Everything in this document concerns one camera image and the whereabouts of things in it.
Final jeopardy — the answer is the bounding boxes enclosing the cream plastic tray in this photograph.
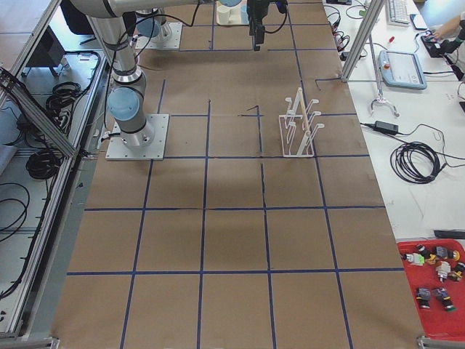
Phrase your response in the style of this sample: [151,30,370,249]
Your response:
[216,0,248,26]

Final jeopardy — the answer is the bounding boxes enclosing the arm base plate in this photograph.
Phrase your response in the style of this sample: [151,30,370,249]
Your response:
[135,20,182,50]
[105,114,169,161]

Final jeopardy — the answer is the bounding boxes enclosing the reacher grabber tool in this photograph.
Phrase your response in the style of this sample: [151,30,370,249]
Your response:
[364,0,400,118]

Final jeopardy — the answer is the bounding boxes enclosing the white keyboard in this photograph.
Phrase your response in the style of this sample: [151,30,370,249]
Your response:
[384,0,410,27]

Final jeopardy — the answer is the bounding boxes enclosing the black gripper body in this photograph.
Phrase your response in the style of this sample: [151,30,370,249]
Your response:
[246,0,270,19]

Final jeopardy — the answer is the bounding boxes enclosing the light blue plastic cup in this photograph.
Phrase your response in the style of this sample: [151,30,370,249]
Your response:
[240,5,248,25]

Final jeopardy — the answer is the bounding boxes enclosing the coiled black cable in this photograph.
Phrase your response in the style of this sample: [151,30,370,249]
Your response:
[390,141,448,183]

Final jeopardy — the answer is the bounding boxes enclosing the brown paper table cover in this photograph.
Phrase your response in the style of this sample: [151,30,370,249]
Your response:
[52,1,421,348]

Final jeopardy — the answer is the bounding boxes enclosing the person's hand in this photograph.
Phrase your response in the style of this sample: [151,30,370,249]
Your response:
[432,25,454,40]

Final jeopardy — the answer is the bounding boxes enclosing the white wire cup rack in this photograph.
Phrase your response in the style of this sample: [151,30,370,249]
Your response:
[278,87,325,158]

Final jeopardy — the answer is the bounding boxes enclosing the blue teach pendant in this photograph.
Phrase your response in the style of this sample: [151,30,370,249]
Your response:
[378,50,427,90]

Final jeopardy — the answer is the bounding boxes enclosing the black power adapter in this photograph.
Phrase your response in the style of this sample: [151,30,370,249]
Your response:
[373,121,399,135]

